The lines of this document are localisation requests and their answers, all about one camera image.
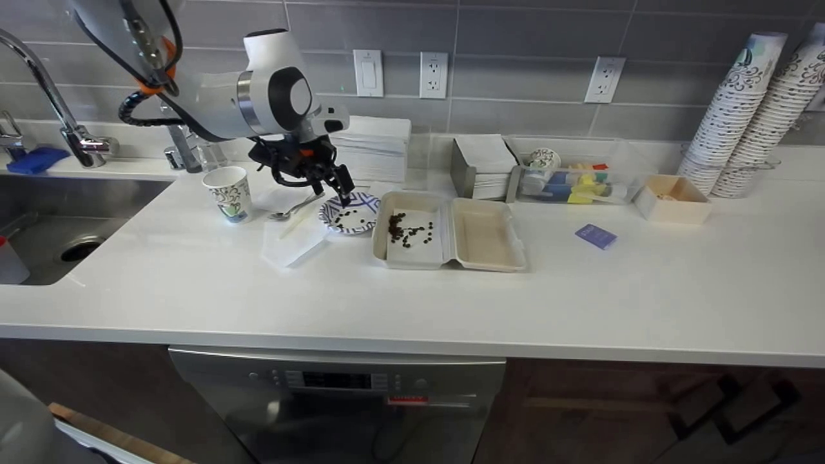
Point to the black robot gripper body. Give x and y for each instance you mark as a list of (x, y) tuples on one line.
[(292, 158)]

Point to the blue patterned paper bowl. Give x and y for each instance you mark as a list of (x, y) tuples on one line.
[(353, 217)]

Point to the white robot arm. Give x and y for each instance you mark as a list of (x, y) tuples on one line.
[(232, 95)]

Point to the metal spoon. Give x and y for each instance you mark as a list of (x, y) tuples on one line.
[(295, 210)]

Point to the white napkin stack box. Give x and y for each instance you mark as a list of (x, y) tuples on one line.
[(378, 152)]

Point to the patterned paper cup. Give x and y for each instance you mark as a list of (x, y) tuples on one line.
[(227, 194)]

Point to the dark food in container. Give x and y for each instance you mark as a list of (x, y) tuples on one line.
[(402, 230)]

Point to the clear plastic water bottle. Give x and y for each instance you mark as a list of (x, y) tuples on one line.
[(183, 152)]

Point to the metal napkin holder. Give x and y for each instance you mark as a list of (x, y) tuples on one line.
[(480, 164)]

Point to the beige open takeout container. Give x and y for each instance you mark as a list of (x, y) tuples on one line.
[(480, 234)]

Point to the blue condiment packets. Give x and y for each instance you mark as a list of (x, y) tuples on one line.
[(557, 184)]

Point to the stainless steel dishwasher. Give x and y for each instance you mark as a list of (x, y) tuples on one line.
[(344, 415)]

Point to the yellow condiment packets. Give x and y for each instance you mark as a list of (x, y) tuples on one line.
[(584, 188)]

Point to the stainless steel sink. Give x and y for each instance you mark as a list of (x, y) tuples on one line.
[(61, 222)]

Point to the chrome kitchen faucet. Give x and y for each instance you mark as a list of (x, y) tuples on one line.
[(52, 95)]

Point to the small blue sponge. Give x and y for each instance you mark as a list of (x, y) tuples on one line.
[(597, 237)]

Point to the clear condiment bin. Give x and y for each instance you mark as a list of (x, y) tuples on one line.
[(619, 168)]

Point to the small cardboard box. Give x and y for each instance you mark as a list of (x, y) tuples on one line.
[(672, 201)]

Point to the tall paper cup stack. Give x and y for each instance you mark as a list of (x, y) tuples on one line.
[(776, 121), (730, 113)]

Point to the white wall switch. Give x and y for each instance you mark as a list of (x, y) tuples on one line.
[(366, 74)]

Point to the white wall outlet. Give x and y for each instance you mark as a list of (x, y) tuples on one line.
[(435, 76), (605, 81)]

